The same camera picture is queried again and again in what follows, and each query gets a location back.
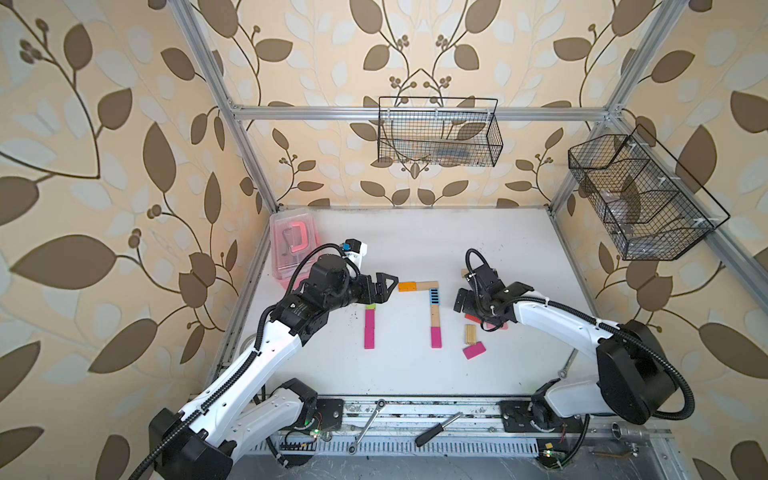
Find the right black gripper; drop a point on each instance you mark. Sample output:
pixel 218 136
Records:
pixel 466 307

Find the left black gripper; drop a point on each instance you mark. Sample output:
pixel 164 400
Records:
pixel 379 295

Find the orange block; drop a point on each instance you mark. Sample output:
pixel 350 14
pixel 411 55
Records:
pixel 408 287

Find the red block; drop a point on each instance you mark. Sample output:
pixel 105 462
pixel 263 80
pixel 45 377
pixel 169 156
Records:
pixel 473 319

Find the magenta block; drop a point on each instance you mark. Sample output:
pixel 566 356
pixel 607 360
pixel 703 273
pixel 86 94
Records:
pixel 369 338
pixel 436 337
pixel 370 320
pixel 474 350

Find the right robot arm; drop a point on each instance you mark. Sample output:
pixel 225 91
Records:
pixel 633 380

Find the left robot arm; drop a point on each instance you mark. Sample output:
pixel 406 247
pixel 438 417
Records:
pixel 212 432

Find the small natural wood block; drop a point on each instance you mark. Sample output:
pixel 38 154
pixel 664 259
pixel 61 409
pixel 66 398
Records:
pixel 470 334

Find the pink plastic storage box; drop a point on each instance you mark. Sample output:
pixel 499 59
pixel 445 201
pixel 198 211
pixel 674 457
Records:
pixel 293 236

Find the silver wrench on table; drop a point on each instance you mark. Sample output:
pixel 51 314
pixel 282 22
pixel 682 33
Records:
pixel 563 372

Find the clear tape roll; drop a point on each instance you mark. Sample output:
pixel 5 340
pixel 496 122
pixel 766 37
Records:
pixel 247 343

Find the metal pipe fitting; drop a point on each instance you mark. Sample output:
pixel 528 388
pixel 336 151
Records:
pixel 629 433

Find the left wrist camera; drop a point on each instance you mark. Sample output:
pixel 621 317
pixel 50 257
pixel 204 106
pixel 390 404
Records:
pixel 355 251

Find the silver wrench on rail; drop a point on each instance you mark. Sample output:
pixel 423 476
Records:
pixel 355 445

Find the black handled screwdriver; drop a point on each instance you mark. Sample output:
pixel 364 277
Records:
pixel 428 435

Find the back black wire basket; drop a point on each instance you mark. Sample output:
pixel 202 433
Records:
pixel 439 130

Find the black wire basket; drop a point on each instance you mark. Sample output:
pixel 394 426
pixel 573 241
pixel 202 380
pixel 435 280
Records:
pixel 439 130
pixel 653 207

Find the right black wire basket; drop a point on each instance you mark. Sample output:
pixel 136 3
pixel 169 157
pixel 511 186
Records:
pixel 653 207

